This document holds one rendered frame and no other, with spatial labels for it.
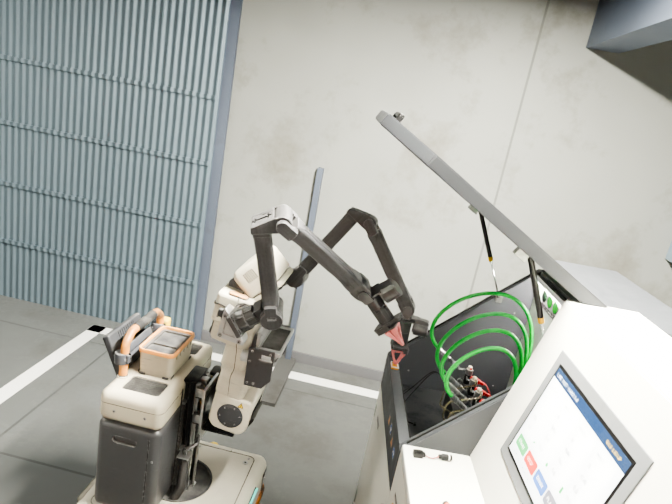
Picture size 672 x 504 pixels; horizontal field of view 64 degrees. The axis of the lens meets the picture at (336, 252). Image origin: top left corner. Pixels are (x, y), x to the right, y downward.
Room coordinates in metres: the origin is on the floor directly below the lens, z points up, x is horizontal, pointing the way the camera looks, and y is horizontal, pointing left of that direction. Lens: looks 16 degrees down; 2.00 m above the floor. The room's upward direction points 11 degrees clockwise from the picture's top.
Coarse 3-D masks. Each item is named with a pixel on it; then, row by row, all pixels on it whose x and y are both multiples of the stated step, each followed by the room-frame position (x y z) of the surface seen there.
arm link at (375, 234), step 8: (368, 224) 2.09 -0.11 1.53; (368, 232) 2.09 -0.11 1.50; (376, 232) 2.08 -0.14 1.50; (376, 240) 2.11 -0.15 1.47; (384, 240) 2.12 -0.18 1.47; (376, 248) 2.11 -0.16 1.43; (384, 248) 2.10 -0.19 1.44; (384, 256) 2.10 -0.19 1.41; (392, 256) 2.11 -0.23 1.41; (384, 264) 2.09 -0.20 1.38; (392, 264) 2.09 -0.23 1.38; (384, 272) 2.10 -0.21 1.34; (392, 272) 2.09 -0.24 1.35; (400, 280) 2.08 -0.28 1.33; (400, 296) 2.06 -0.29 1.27; (408, 296) 2.06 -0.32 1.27; (400, 304) 2.06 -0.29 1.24; (408, 304) 2.05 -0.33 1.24
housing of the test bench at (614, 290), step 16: (576, 272) 2.06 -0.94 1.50; (592, 272) 2.11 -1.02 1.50; (608, 272) 2.17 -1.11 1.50; (592, 288) 1.87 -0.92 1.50; (608, 288) 1.91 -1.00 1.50; (624, 288) 1.95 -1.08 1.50; (640, 288) 2.00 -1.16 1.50; (608, 304) 1.71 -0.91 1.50; (624, 304) 1.74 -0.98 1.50; (640, 304) 1.78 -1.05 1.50; (656, 304) 1.82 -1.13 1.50; (656, 320) 1.63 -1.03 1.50
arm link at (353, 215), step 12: (348, 216) 2.13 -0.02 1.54; (360, 216) 2.11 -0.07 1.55; (372, 216) 2.14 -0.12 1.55; (336, 228) 2.13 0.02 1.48; (348, 228) 2.13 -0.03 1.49; (324, 240) 2.14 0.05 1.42; (336, 240) 2.13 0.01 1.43; (300, 264) 2.13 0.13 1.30; (312, 264) 2.13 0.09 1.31; (300, 276) 2.11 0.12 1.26
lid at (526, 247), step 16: (384, 112) 1.82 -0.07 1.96; (400, 128) 1.58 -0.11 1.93; (416, 144) 1.53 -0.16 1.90; (432, 160) 1.48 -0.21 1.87; (448, 176) 1.48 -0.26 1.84; (464, 192) 1.49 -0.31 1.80; (480, 208) 1.49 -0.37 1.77; (496, 208) 1.49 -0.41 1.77; (496, 224) 1.49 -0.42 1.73; (512, 224) 1.49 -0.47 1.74; (512, 240) 1.49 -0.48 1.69; (528, 240) 1.49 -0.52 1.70; (528, 256) 1.52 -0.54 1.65; (544, 256) 1.49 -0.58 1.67; (560, 272) 1.49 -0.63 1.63; (576, 288) 1.49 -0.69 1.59; (592, 304) 1.49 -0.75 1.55
